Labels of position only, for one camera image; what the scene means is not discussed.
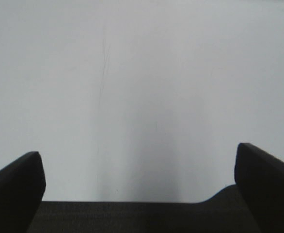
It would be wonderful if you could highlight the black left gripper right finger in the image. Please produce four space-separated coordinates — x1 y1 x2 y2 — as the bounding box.
234 143 284 233

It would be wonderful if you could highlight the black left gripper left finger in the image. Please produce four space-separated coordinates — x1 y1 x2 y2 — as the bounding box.
0 151 46 233

